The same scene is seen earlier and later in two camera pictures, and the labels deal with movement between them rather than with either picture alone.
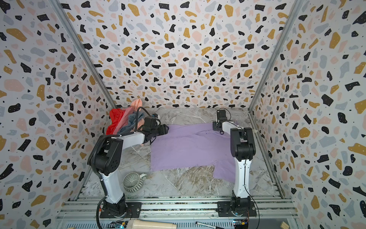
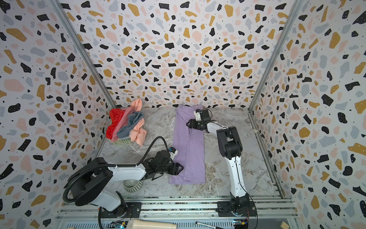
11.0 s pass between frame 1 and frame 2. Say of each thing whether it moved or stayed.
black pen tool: stayed
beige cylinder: stayed
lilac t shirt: moved
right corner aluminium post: stayed
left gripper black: moved
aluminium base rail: stayed
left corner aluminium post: stayed
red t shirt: stayed
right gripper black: moved
